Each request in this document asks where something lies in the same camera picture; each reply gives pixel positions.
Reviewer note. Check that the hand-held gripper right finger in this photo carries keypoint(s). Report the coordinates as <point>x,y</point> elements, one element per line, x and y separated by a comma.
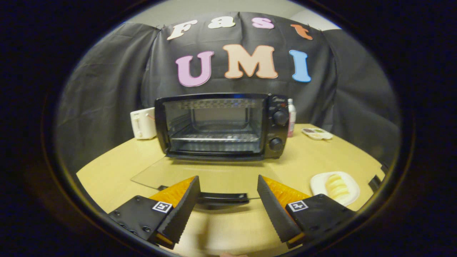
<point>274,210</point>

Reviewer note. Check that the white pop-up toaster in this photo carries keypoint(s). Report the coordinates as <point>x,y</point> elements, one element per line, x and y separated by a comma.
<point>142,123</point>

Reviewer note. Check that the small black object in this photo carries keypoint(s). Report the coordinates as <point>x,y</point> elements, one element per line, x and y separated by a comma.
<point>375,184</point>

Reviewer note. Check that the black toaster oven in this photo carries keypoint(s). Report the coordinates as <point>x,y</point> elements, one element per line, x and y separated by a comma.
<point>276,130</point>

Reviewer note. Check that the yellow bread loaf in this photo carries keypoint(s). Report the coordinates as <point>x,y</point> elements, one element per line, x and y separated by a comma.
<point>337,186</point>

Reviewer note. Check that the white plate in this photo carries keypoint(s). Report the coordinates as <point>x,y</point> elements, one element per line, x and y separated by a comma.
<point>317,184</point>

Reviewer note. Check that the white compartment dish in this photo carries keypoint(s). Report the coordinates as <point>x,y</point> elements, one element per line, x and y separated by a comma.
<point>316,134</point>

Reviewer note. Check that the pink label bottle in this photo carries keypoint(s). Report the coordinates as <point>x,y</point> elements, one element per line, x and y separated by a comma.
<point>291,119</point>

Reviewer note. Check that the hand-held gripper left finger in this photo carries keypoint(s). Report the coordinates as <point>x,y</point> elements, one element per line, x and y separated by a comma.
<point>182,214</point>

